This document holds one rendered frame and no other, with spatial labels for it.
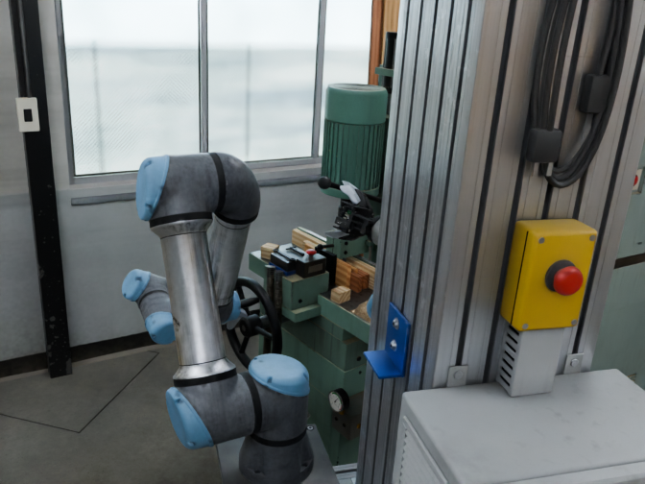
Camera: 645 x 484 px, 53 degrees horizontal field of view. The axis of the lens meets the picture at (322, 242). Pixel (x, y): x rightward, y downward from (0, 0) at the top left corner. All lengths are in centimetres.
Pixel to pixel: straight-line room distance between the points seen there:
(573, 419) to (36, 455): 227
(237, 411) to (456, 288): 53
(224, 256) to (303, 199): 208
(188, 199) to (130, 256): 200
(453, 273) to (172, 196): 57
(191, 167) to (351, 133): 72
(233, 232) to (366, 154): 63
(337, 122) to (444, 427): 116
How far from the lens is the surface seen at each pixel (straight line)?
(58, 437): 291
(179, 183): 120
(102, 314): 327
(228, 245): 136
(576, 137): 86
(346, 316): 181
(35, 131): 283
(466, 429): 84
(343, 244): 195
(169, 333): 150
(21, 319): 321
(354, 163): 185
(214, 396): 120
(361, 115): 182
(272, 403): 124
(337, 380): 193
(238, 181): 124
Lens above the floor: 171
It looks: 21 degrees down
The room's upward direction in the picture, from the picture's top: 3 degrees clockwise
